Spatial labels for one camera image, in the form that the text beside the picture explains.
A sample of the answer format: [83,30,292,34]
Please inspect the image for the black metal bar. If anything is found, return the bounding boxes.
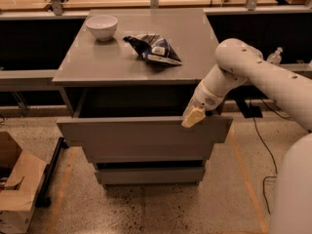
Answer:
[35,137,68,208]

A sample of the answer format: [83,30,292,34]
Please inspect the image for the grey metal rail frame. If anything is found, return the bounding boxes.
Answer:
[0,0,312,92]

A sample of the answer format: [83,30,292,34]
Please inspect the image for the grey drawer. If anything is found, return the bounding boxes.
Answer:
[95,167,205,185]
[56,90,234,164]

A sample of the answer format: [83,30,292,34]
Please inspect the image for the grey bottom drawer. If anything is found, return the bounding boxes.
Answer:
[95,167,205,185]

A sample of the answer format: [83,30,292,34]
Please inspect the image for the brown cardboard box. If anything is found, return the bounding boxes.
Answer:
[0,132,47,234]

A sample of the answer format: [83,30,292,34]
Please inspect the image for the clear sanitizer pump bottle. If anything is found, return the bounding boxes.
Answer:
[266,47,283,65]

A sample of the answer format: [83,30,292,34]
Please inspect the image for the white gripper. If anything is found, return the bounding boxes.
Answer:
[181,81,223,128]

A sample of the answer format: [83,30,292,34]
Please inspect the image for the black floor cable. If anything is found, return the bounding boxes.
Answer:
[252,97,293,215]

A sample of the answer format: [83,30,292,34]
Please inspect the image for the dark blue chip bag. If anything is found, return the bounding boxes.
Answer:
[123,33,182,65]

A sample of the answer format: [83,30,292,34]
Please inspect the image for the white ceramic bowl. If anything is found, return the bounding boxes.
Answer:
[86,15,118,41]

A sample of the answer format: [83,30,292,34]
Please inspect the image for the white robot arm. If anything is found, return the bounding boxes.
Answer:
[182,38,312,234]

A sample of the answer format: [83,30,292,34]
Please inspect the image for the grey drawer cabinet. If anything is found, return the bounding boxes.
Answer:
[53,9,218,171]

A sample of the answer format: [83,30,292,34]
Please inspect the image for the grey top drawer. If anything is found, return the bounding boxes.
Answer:
[56,90,234,164]

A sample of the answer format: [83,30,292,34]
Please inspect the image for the black floor power box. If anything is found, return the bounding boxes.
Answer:
[235,98,262,118]

